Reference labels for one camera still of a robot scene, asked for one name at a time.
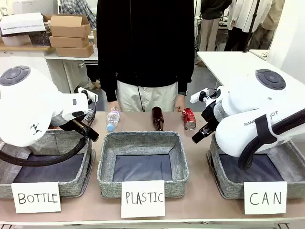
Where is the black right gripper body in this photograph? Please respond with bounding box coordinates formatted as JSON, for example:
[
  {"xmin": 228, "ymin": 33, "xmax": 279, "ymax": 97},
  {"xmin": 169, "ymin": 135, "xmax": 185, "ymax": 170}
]
[{"xmin": 201, "ymin": 102, "xmax": 221, "ymax": 131}]

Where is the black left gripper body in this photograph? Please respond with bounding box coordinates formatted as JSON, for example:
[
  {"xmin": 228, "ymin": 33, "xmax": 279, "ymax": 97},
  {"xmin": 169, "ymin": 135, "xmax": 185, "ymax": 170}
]
[{"xmin": 60, "ymin": 114, "xmax": 94, "ymax": 137}]

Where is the red crushed can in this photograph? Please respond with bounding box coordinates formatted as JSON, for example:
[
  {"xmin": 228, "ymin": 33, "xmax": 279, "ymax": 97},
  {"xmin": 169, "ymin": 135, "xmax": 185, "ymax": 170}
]
[{"xmin": 182, "ymin": 107, "xmax": 197, "ymax": 131}]

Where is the small plastic water bottle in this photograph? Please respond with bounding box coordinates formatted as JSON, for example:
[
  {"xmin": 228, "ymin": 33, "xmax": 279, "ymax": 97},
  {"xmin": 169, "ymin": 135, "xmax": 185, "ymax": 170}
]
[{"xmin": 106, "ymin": 106, "xmax": 121, "ymax": 132}]

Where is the brown glass bottle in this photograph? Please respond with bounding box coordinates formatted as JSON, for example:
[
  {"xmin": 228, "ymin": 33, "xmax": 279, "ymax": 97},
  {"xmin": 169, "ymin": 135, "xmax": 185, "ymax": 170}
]
[{"xmin": 151, "ymin": 106, "xmax": 164, "ymax": 131}]

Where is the person's right forearm black sleeve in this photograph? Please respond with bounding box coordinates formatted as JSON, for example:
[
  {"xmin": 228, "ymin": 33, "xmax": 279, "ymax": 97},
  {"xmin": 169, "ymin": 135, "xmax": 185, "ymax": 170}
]
[{"xmin": 104, "ymin": 71, "xmax": 119, "ymax": 103}]

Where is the person's left forearm black sleeve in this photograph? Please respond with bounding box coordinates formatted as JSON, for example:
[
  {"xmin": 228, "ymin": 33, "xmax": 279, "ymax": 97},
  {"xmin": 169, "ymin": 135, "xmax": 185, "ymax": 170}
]
[{"xmin": 177, "ymin": 69, "xmax": 194, "ymax": 95}]

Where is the grey basket with plastic sign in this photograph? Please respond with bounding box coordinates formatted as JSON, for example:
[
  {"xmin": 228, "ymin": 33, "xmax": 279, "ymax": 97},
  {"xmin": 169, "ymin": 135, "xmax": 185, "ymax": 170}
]
[{"xmin": 97, "ymin": 130, "xmax": 190, "ymax": 199}]

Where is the grey basket with bottle sign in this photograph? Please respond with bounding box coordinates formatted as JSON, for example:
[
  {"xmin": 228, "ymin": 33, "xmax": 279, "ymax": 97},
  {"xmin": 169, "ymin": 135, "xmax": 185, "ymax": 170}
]
[{"xmin": 0, "ymin": 128, "xmax": 96, "ymax": 200}]

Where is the grey basket with can sign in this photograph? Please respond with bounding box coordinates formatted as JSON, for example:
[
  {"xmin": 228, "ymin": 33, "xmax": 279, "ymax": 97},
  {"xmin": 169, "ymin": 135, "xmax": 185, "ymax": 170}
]
[{"xmin": 206, "ymin": 133, "xmax": 305, "ymax": 200}]

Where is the paper sign reading can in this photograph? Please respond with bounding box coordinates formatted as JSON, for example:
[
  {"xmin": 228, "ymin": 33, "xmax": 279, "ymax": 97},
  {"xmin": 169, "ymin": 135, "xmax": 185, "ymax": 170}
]
[{"xmin": 243, "ymin": 181, "xmax": 288, "ymax": 215}]

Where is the person's left hand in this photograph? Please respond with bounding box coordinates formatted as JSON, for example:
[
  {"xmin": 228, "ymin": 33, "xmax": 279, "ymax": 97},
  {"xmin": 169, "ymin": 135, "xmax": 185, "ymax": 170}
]
[{"xmin": 174, "ymin": 94, "xmax": 187, "ymax": 113}]

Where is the large white table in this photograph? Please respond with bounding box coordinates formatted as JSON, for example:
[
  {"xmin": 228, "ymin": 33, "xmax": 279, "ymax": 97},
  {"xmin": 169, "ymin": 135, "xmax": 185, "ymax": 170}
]
[{"xmin": 196, "ymin": 49, "xmax": 305, "ymax": 89}]

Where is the white desk with legs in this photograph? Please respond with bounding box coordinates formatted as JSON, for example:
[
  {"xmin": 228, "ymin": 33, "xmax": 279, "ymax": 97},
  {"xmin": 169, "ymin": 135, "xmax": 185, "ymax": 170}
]
[{"xmin": 44, "ymin": 51, "xmax": 99, "ymax": 94}]

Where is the flat brown cardboard box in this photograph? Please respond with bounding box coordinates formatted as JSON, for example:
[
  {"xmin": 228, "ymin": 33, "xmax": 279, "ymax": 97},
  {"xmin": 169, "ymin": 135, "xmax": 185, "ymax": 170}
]
[{"xmin": 56, "ymin": 44, "xmax": 95, "ymax": 58}]

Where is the paper sign reading plastic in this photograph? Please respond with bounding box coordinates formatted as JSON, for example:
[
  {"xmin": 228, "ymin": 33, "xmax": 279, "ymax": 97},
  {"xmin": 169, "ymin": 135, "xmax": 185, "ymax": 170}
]
[{"xmin": 121, "ymin": 180, "xmax": 166, "ymax": 219}]

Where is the paper sign reading bottle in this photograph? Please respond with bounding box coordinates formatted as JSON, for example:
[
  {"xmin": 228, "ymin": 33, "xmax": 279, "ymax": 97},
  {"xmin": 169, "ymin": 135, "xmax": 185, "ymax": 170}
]
[{"xmin": 10, "ymin": 181, "xmax": 62, "ymax": 214}]

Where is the closed brown cardboard box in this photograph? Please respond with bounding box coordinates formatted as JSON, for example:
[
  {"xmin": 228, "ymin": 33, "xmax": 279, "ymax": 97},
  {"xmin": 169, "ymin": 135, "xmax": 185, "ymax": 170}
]
[{"xmin": 49, "ymin": 35, "xmax": 90, "ymax": 48}]

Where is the wooden shelf board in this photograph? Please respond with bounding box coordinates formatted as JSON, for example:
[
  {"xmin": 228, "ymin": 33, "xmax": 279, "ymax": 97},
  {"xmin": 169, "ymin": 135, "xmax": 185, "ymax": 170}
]
[{"xmin": 0, "ymin": 43, "xmax": 56, "ymax": 52}]

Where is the person in black sweater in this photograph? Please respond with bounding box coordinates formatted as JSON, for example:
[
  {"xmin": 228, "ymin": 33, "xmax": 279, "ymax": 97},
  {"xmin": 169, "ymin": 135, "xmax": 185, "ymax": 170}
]
[{"xmin": 96, "ymin": 0, "xmax": 195, "ymax": 113}]

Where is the black plastic crate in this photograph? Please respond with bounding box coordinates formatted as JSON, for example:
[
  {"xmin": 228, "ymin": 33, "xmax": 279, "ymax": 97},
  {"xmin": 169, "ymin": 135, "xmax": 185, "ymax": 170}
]
[{"xmin": 30, "ymin": 31, "xmax": 52, "ymax": 46}]

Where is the person in beige trousers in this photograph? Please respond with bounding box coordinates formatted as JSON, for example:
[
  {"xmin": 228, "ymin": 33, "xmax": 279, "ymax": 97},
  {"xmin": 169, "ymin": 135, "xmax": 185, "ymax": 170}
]
[{"xmin": 199, "ymin": 0, "xmax": 232, "ymax": 52}]

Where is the open brown cardboard box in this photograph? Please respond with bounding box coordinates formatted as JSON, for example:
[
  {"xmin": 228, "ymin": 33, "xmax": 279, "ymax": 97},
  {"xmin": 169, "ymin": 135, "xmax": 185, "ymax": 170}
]
[{"xmin": 49, "ymin": 14, "xmax": 92, "ymax": 38}]

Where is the black tripod pole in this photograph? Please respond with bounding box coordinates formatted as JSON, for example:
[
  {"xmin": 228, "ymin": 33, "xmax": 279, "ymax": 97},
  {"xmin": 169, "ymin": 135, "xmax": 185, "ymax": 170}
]
[{"xmin": 242, "ymin": 0, "xmax": 261, "ymax": 53}]

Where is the white plastic container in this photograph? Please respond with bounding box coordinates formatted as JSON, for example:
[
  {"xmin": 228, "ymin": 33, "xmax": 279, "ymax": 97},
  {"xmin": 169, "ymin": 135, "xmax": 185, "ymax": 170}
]
[{"xmin": 1, "ymin": 34, "xmax": 32, "ymax": 46}]

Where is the person in white coat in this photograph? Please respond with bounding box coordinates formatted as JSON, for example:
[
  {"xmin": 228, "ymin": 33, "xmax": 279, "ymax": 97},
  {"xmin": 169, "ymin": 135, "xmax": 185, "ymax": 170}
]
[{"xmin": 224, "ymin": 0, "xmax": 264, "ymax": 52}]

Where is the person in tan jacket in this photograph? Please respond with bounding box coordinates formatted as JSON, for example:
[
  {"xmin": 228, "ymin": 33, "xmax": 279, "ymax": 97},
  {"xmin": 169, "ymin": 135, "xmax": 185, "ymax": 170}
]
[{"xmin": 249, "ymin": 0, "xmax": 286, "ymax": 51}]

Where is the white box with print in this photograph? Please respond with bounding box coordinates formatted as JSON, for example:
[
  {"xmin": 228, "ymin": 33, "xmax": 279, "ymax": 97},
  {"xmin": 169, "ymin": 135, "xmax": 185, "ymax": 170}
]
[{"xmin": 0, "ymin": 12, "xmax": 46, "ymax": 37}]

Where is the person in plaid shirt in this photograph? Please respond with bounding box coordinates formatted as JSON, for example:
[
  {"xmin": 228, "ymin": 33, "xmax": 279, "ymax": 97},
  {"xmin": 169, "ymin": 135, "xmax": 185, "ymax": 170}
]
[{"xmin": 59, "ymin": 0, "xmax": 97, "ymax": 30}]

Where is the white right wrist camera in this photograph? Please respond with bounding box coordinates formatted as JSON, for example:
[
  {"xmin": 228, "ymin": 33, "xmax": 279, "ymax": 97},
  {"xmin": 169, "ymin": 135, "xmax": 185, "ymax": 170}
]
[{"xmin": 190, "ymin": 87, "xmax": 217, "ymax": 104}]

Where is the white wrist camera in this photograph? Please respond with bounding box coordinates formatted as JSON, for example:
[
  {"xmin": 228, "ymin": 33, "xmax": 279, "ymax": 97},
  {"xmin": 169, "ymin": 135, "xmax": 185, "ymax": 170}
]
[
  {"xmin": 77, "ymin": 87, "xmax": 99, "ymax": 104},
  {"xmin": 190, "ymin": 87, "xmax": 217, "ymax": 104}
]

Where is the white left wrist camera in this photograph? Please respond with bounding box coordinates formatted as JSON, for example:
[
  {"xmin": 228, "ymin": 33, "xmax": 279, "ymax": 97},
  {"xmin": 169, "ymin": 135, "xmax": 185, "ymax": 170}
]
[{"xmin": 77, "ymin": 87, "xmax": 99, "ymax": 104}]

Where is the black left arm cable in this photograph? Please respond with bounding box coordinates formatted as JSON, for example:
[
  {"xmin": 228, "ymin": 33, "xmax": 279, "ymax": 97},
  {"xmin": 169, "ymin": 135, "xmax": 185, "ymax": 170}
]
[{"xmin": 0, "ymin": 95, "xmax": 99, "ymax": 167}]

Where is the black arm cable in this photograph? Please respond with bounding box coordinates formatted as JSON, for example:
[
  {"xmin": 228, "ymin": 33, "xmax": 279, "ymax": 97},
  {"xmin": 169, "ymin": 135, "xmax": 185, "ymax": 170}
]
[
  {"xmin": 237, "ymin": 108, "xmax": 305, "ymax": 170},
  {"xmin": 0, "ymin": 95, "xmax": 99, "ymax": 167}
]

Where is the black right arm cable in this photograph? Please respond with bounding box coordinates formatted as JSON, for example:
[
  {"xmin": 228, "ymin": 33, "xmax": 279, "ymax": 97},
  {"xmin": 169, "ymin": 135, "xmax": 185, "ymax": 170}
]
[{"xmin": 237, "ymin": 108, "xmax": 305, "ymax": 170}]

